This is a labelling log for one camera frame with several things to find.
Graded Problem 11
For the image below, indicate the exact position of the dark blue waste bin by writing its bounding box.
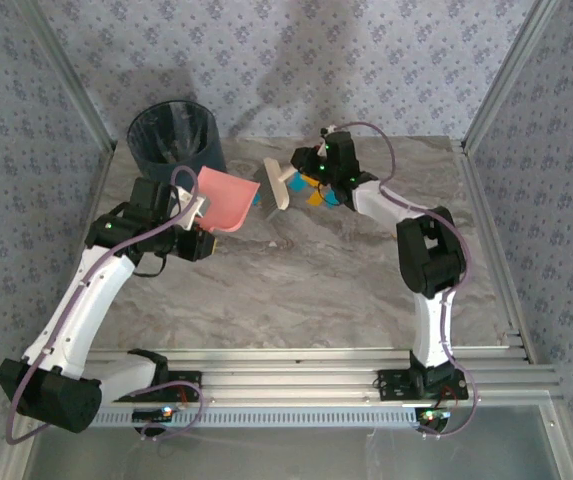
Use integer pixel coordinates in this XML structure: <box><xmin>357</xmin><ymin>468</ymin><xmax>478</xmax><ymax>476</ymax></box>
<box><xmin>125</xmin><ymin>98</ymin><xmax>228</xmax><ymax>187</ymax></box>

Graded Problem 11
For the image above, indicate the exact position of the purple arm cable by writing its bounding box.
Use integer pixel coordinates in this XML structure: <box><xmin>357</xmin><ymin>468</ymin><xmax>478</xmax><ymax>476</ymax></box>
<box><xmin>333</xmin><ymin>121</ymin><xmax>480</xmax><ymax>441</ymax></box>
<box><xmin>4</xmin><ymin>166</ymin><xmax>205</xmax><ymax>446</ymax></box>

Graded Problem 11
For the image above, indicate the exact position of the aluminium frame post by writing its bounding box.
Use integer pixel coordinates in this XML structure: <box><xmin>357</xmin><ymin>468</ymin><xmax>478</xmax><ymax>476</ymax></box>
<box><xmin>461</xmin><ymin>0</ymin><xmax>565</xmax><ymax>154</ymax></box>
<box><xmin>15</xmin><ymin>0</ymin><xmax>117</xmax><ymax>152</ymax></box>

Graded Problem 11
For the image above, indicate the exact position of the grey slotted cable duct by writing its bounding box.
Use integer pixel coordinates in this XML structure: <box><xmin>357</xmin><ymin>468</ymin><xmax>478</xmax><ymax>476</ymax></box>
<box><xmin>39</xmin><ymin>407</ymin><xmax>423</xmax><ymax>429</ymax></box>

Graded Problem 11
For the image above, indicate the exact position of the grey metal bottom panel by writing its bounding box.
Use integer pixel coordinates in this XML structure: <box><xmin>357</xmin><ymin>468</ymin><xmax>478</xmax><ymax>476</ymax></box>
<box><xmin>13</xmin><ymin>405</ymin><xmax>567</xmax><ymax>480</ymax></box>

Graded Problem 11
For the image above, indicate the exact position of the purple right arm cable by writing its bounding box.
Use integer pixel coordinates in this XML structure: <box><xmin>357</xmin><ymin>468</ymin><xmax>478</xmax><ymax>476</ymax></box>
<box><xmin>333</xmin><ymin>121</ymin><xmax>480</xmax><ymax>441</ymax></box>

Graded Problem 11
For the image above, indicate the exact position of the aluminium front rail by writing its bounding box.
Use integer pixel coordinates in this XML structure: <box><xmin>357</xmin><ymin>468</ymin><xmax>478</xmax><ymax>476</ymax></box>
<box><xmin>19</xmin><ymin>347</ymin><xmax>562</xmax><ymax>407</ymax></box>

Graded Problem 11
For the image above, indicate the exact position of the aluminium side rail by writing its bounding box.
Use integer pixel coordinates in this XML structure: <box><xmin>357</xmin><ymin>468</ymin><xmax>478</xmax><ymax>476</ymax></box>
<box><xmin>85</xmin><ymin>142</ymin><xmax>118</xmax><ymax>221</ymax></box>
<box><xmin>460</xmin><ymin>141</ymin><xmax>537</xmax><ymax>364</ymax></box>

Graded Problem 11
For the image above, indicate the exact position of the small LED circuit board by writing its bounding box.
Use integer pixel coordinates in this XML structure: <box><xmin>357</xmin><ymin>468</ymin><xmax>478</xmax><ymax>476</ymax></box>
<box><xmin>132</xmin><ymin>407</ymin><xmax>175</xmax><ymax>421</ymax></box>
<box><xmin>414</xmin><ymin>407</ymin><xmax>452</xmax><ymax>422</ymax></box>

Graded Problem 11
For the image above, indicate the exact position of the pink plastic dustpan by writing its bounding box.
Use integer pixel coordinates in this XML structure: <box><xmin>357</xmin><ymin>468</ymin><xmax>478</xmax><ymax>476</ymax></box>
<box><xmin>196</xmin><ymin>166</ymin><xmax>262</xmax><ymax>235</ymax></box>

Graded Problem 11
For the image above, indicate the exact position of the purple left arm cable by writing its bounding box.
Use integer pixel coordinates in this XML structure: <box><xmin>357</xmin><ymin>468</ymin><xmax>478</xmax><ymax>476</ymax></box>
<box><xmin>4</xmin><ymin>166</ymin><xmax>205</xmax><ymax>446</ymax></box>

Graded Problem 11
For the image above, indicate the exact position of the cream hand brush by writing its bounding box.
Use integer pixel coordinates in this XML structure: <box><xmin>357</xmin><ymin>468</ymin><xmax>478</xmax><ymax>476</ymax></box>
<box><xmin>251</xmin><ymin>156</ymin><xmax>298</xmax><ymax>224</ymax></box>

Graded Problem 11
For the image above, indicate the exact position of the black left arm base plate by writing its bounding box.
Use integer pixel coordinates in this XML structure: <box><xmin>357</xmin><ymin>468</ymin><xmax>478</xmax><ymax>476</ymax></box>
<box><xmin>110</xmin><ymin>368</ymin><xmax>203</xmax><ymax>403</ymax></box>

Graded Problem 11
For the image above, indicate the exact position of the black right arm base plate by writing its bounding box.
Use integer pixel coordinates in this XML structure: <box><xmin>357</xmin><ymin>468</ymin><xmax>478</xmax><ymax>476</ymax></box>
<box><xmin>376</xmin><ymin>368</ymin><xmax>470</xmax><ymax>401</ymax></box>

